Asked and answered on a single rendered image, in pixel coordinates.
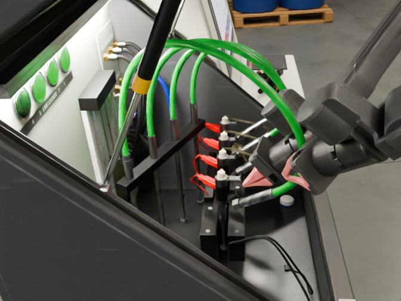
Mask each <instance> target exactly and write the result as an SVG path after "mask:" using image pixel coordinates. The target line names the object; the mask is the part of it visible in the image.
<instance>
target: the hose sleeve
mask: <svg viewBox="0 0 401 301"><path fill-rule="evenodd" d="M273 189H274V188H271V189H267V190H264V191H262V192H259V193H255V194H253V195H248V196H245V197H243V198H240V199H239V205H240V206H241V207H247V206H250V205H252V204H256V203H259V202H263V201H267V200H269V199H272V198H276V197H277V196H274V195H273Z"/></svg>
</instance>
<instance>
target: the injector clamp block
mask: <svg viewBox="0 0 401 301"><path fill-rule="evenodd" d="M244 164H245V160H244V159H243V157H242V156H241V157H237V158H236V159H235V160H233V161H231V165H230V172H231V173H232V172H234V171H235V170H236V169H237V168H238V167H240V166H241V165H244ZM244 181H245V174H243V175H241V181H232V180H231V181H230V194H232V193H233V192H237V194H238V197H237V198H235V199H238V198H243V197H245V188H244V187H243V186H242V185H243V182H244ZM235 199H234V200H235ZM228 208H229V222H228V224H227V243H228V255H229V261H236V262H244V261H245V242H242V243H238V244H236V245H234V244H231V245H229V243H230V242H233V241H238V240H241V239H245V208H241V209H238V210H235V209H234V208H233V206H232V201H231V202H229V204H228ZM199 236H200V250H201V251H203V252H204V253H205V254H207V255H208V256H210V257H212V258H213V259H214V260H216V261H218V248H219V245H220V225H219V213H218V204H217V199H216V194H215V189H214V200H213V202H204V200H203V210H202V220H201V225H200V235H199Z"/></svg>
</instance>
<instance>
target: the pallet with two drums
mask: <svg viewBox="0 0 401 301"><path fill-rule="evenodd" d="M228 3H229V11H230V14H231V18H232V21H233V22H234V27H235V29H245V28H254V27H270V26H287V25H296V24H313V23H330V22H332V21H333V16H334V13H333V12H332V9H331V8H328V6H327V5H326V4H325V0H232V1H228ZM324 4H325V5H324ZM292 10H296V11H292ZM267 12H270V13H267ZM319 15H322V19H314V20H297V21H288V17H303V16H319ZM277 18H278V22H271V23H254V24H243V21H244V20H261V19H277Z"/></svg>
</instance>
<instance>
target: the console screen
mask: <svg viewBox="0 0 401 301"><path fill-rule="evenodd" d="M207 1H208V5H209V9H210V11H211V15H212V19H213V22H214V25H215V29H216V32H217V36H218V40H222V41H231V42H233V41H234V31H233V26H232V23H231V19H230V15H229V11H228V8H227V4H226V0H207ZM221 50H222V51H224V52H225V53H227V54H229V55H231V56H233V52H231V51H229V50H225V49H223V48H222V49H221ZM226 67H227V71H228V74H229V78H230V79H231V78H232V66H230V65H229V64H227V63H226Z"/></svg>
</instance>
